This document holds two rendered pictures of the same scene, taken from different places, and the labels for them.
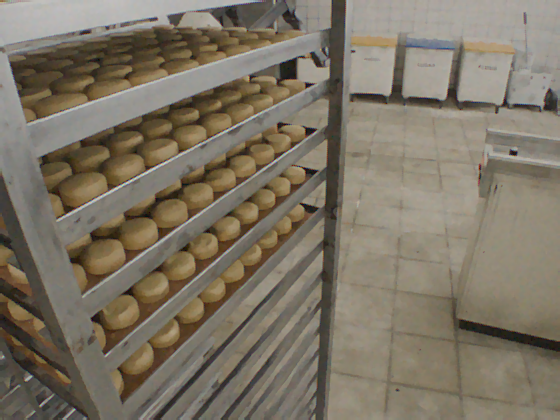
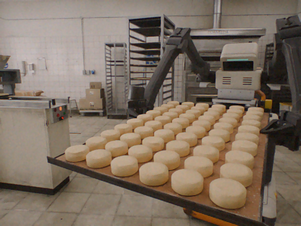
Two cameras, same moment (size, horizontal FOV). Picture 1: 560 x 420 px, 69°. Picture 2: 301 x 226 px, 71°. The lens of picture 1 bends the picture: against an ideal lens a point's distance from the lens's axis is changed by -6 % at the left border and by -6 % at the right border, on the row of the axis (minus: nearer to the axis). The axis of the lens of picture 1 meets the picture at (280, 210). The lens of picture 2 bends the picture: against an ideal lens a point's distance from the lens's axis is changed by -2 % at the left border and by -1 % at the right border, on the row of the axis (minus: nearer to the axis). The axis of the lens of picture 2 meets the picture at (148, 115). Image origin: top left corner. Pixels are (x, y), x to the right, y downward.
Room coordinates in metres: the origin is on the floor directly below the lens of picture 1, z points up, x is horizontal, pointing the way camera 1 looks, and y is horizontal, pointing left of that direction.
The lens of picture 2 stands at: (3.63, -0.45, 1.14)
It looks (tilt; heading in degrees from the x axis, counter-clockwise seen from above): 11 degrees down; 168
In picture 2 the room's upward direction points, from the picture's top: straight up
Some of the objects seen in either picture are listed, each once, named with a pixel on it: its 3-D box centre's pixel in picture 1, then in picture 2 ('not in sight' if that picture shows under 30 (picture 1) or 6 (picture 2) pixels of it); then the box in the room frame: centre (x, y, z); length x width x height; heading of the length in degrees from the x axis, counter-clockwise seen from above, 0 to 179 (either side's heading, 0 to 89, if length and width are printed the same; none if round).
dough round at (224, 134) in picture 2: not in sight; (219, 135); (3.17, -0.17, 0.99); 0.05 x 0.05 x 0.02
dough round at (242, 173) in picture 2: not in sight; (235, 174); (3.34, -0.24, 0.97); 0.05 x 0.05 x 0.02
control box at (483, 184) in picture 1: (485, 170); (59, 113); (1.57, -0.86, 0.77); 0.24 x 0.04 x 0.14; 157
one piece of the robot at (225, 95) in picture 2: not in sight; (234, 106); (2.43, 0.37, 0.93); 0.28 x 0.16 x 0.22; 48
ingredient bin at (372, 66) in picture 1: (371, 67); not in sight; (5.33, -1.17, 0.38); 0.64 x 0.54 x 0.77; 165
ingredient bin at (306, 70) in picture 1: (320, 64); not in sight; (5.51, -0.55, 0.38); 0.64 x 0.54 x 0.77; 167
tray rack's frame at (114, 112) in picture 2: not in sight; (117, 80); (-1.84, -0.09, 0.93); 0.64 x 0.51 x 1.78; 167
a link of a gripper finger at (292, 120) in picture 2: not in sight; (275, 128); (3.17, 0.00, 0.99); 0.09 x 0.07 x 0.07; 93
